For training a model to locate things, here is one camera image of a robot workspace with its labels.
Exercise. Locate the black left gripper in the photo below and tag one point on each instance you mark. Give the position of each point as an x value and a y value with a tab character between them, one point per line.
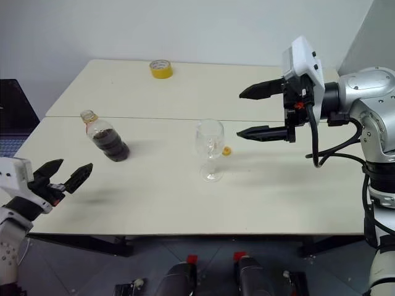
46	191

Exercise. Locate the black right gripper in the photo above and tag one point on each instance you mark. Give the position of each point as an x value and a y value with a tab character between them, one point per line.
296	108

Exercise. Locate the yellow bottle cap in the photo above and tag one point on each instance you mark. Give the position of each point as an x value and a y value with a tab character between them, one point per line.
227	151

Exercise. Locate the bottle of dark liquid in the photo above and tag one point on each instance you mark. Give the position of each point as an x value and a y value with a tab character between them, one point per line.
112	145

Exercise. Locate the clear wine glass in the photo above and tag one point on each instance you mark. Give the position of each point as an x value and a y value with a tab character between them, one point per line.
210	135

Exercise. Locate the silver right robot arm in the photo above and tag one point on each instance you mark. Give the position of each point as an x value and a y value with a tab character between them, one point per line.
370	92

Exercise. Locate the blue patterned mat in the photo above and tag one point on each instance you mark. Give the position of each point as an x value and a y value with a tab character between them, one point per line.
10	143

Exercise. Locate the black flat panel object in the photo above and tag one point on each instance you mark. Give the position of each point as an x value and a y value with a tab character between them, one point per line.
15	105

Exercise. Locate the yellow tape roll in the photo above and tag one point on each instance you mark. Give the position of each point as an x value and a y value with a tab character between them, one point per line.
162	74

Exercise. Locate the black block white knob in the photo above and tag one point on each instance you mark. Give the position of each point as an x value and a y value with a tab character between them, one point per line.
129	288
294	283

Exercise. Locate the dark rounded shape red tip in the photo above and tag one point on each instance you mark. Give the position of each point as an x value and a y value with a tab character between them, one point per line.
177	279
251	277

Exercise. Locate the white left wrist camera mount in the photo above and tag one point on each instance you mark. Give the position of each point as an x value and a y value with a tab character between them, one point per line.
14	174

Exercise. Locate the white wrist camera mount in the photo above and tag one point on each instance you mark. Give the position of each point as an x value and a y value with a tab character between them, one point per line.
14	174
304	58

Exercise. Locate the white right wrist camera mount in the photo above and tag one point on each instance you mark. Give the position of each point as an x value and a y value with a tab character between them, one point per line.
304	58

